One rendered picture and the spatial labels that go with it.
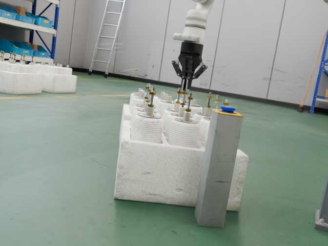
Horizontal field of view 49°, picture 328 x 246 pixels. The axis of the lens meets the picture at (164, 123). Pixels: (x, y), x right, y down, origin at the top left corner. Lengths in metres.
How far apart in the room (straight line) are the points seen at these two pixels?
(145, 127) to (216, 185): 0.28
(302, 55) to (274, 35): 0.67
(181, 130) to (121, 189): 0.25
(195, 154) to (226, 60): 6.68
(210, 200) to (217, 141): 0.16
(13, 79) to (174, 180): 2.34
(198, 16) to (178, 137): 0.40
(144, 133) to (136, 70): 7.38
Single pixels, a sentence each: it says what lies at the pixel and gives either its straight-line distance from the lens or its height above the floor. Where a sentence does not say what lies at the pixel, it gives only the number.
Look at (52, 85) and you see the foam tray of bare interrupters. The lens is 3.70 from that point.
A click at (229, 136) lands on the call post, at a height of 0.26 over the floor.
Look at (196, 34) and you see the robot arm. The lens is 1.22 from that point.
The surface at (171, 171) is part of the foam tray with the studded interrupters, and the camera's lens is 1.09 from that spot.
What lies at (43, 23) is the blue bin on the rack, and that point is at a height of 0.86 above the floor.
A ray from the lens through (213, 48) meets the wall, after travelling 7.82.
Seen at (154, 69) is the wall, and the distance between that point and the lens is 8.25.
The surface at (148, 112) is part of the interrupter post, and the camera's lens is 1.11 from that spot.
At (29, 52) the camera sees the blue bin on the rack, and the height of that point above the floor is 0.31.
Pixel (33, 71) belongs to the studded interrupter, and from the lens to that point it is 3.48.
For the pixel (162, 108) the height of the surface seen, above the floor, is 0.22.
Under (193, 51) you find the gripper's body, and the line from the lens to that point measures 1.21.
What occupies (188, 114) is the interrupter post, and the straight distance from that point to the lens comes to 1.13.
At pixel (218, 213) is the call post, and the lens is 1.02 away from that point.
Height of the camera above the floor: 0.41
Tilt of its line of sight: 9 degrees down
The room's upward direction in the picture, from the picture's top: 9 degrees clockwise
